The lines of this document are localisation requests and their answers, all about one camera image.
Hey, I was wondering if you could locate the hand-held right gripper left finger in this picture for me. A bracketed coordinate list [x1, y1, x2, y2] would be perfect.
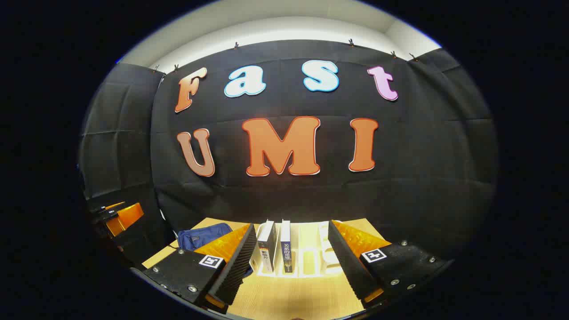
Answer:
[142, 223, 257, 314]

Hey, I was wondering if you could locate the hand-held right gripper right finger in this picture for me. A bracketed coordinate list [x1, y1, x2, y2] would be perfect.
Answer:
[328, 220, 454, 309]

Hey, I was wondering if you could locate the portrait cover book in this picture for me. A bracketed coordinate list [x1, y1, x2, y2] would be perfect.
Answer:
[257, 220, 277, 274]

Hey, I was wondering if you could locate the white bookshelf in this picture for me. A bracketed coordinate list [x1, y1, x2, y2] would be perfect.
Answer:
[251, 219, 345, 278]

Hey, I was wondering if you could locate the blue schoolbag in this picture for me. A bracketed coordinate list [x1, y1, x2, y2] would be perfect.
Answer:
[177, 223, 254, 279]

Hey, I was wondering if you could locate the dark blue cover book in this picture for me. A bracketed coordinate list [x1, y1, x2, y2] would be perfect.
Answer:
[280, 220, 294, 275]

